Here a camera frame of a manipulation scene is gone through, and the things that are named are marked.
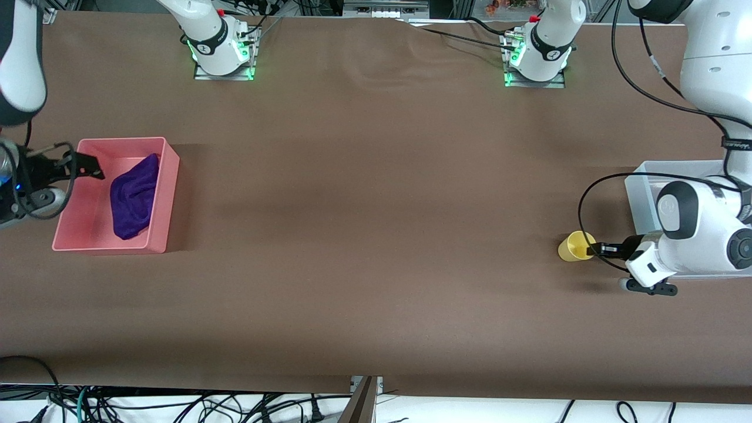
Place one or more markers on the white background box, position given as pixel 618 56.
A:
pixel 385 7

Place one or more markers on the pink plastic bin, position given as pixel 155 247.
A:
pixel 88 217

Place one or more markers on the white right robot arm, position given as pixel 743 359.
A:
pixel 20 64

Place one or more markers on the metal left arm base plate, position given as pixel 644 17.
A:
pixel 555 84

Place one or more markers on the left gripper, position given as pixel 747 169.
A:
pixel 629 244

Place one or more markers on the brown table cover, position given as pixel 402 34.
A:
pixel 376 235

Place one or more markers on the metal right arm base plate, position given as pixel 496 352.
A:
pixel 205 76

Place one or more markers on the yellow plastic cup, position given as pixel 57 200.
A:
pixel 573 247

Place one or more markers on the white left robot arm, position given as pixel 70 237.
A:
pixel 714 59

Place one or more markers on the clear plastic bin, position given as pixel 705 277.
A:
pixel 643 194

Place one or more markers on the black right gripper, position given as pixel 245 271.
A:
pixel 36 170

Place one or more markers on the purple cloth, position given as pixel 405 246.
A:
pixel 135 197

